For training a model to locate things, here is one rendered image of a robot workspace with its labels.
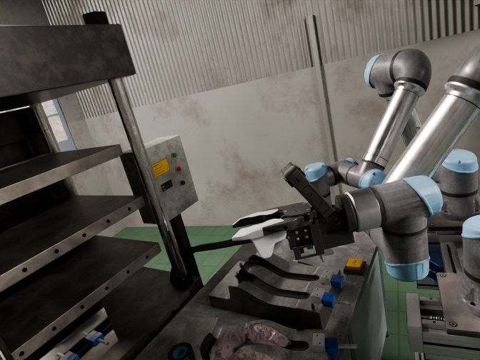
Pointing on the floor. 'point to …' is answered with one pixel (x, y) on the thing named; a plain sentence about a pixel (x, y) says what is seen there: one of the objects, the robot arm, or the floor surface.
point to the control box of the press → (166, 186)
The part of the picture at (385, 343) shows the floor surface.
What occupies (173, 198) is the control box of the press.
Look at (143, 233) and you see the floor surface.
